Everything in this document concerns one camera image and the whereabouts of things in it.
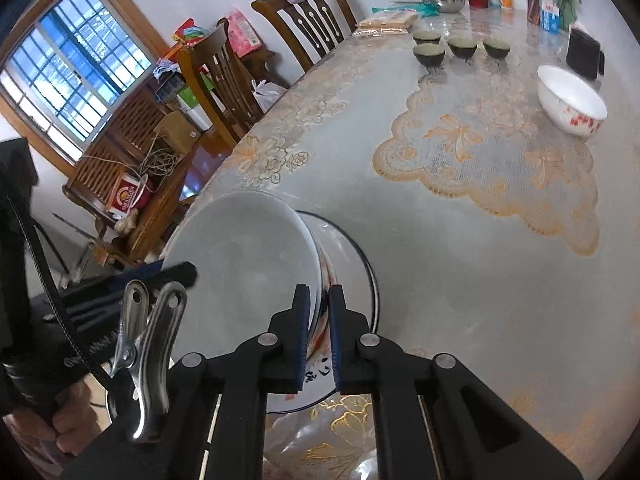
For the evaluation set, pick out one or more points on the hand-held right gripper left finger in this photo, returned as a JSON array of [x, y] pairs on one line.
[[302, 340]]

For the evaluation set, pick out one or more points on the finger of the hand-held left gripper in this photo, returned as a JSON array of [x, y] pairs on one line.
[[142, 271], [175, 275]]

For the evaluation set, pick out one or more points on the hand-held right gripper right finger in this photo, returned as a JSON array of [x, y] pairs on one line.
[[336, 340]]

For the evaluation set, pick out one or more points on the plain white plate black lettering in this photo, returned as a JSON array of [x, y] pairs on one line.
[[240, 260]]

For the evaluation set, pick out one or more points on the lotus painted large plate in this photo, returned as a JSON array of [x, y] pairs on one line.
[[350, 270]]

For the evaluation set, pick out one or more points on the person's left hand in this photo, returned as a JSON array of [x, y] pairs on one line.
[[50, 427]]

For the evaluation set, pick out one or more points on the orange and white box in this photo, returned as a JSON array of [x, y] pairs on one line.
[[125, 195]]

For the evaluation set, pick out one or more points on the metal spring clip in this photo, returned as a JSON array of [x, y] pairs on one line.
[[150, 360]]

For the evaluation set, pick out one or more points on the wooden bench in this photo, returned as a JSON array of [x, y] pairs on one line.
[[100, 170]]

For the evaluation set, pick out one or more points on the cardboard box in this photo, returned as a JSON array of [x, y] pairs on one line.
[[175, 130]]

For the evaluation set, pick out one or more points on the green and white box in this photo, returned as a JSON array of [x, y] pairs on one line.
[[187, 97]]

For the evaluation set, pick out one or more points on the white plastic bag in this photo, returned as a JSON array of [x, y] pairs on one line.
[[265, 94]]

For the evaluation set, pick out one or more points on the dark wooden chair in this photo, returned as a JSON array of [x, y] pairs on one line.
[[312, 22], [202, 45]]

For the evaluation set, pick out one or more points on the colourful snack packets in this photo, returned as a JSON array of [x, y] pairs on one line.
[[187, 34]]

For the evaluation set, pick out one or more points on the orange lace doily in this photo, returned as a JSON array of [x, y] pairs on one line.
[[500, 160]]

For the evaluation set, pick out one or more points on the pink box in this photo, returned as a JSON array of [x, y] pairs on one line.
[[243, 35]]

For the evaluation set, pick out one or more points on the dark tea cup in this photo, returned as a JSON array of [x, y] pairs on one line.
[[496, 50], [462, 49], [429, 56], [426, 37]]

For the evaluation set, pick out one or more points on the tan packet of sticks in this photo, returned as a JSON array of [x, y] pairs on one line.
[[387, 22]]

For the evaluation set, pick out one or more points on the green plastic packet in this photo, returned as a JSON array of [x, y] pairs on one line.
[[400, 10]]

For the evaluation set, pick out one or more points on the white bowl with red flowers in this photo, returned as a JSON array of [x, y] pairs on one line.
[[565, 92]]

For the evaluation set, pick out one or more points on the pencil holder with pencils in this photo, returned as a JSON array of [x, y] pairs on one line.
[[533, 7]]

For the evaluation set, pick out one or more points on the blue and white milk carton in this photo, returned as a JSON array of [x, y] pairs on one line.
[[550, 17]]

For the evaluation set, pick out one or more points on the window with wooden frame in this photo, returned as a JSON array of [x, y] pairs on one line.
[[75, 65]]

